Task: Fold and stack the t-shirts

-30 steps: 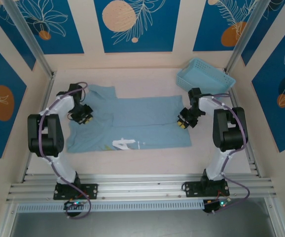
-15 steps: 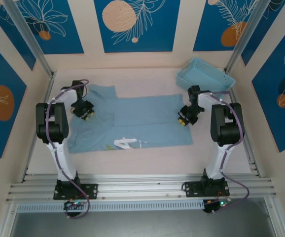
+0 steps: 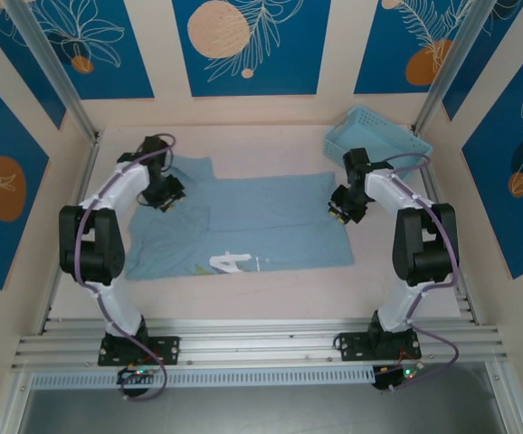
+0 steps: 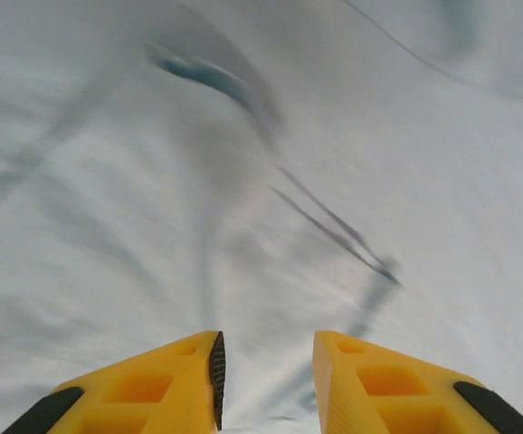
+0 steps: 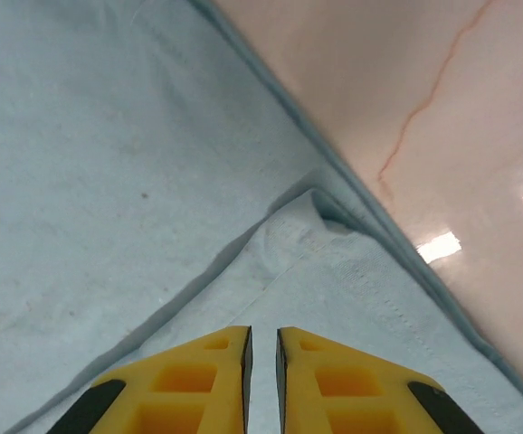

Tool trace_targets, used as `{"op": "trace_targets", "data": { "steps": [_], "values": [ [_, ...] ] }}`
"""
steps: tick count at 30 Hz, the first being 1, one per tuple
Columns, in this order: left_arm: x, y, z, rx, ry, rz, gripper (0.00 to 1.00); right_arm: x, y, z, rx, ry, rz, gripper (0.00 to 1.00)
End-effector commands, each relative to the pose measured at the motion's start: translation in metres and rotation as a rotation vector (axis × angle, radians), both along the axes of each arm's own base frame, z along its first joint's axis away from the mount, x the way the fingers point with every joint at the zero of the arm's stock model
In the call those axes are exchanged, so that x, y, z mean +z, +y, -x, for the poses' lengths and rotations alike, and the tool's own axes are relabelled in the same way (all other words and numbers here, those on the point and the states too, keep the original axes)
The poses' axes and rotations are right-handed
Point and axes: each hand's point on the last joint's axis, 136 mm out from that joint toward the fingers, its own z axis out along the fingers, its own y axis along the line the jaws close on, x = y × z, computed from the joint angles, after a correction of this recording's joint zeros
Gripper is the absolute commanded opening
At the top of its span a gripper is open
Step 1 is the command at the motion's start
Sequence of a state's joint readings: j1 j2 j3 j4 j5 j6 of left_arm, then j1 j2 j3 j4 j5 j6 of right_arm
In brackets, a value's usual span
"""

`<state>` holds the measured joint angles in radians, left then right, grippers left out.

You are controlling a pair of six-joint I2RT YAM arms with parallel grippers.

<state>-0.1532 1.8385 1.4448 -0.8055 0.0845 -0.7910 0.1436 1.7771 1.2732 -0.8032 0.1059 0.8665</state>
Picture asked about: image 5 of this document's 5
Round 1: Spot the light blue t-shirt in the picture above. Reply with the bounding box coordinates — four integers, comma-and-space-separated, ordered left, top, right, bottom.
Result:
0, 0, 523, 434

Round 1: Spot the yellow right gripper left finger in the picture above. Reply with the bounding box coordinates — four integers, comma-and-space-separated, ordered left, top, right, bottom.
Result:
43, 325, 253, 434

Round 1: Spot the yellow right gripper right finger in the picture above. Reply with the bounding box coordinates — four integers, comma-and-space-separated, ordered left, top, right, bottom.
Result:
277, 326, 487, 434

